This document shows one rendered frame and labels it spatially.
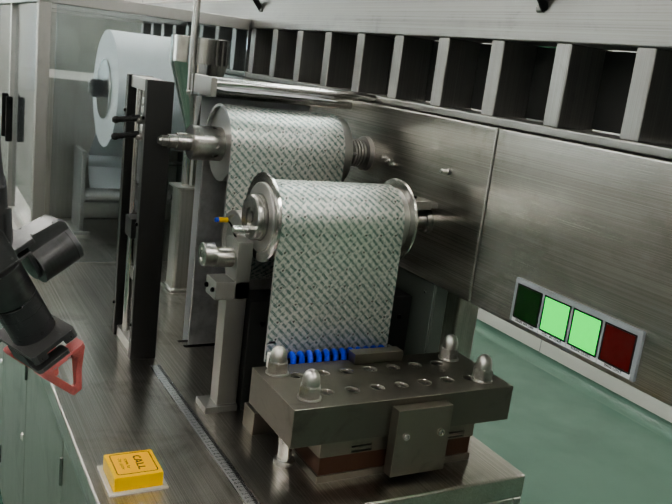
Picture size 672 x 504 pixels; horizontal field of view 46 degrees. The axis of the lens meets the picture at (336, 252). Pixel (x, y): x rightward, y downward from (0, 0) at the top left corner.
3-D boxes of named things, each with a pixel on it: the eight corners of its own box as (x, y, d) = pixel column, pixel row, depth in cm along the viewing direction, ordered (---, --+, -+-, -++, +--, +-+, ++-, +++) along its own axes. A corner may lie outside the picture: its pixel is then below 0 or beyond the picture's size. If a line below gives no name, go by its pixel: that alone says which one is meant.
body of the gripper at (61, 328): (40, 314, 108) (16, 272, 104) (80, 337, 102) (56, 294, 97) (-1, 344, 105) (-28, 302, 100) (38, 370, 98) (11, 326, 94)
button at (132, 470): (102, 469, 114) (103, 453, 113) (150, 462, 117) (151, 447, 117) (113, 494, 108) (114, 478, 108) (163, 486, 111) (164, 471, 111)
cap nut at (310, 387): (292, 393, 116) (295, 365, 115) (314, 391, 118) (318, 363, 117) (303, 404, 113) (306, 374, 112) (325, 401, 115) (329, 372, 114)
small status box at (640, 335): (508, 319, 125) (516, 276, 123) (511, 319, 125) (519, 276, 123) (632, 382, 103) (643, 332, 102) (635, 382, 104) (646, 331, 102)
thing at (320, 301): (263, 361, 130) (275, 252, 126) (384, 351, 141) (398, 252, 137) (264, 362, 129) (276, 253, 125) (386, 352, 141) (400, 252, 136)
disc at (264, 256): (240, 249, 137) (248, 164, 134) (243, 249, 137) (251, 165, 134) (274, 273, 125) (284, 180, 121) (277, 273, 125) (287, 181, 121)
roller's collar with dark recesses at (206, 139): (183, 156, 150) (185, 122, 148) (213, 158, 152) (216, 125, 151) (193, 162, 144) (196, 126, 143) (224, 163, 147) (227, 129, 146)
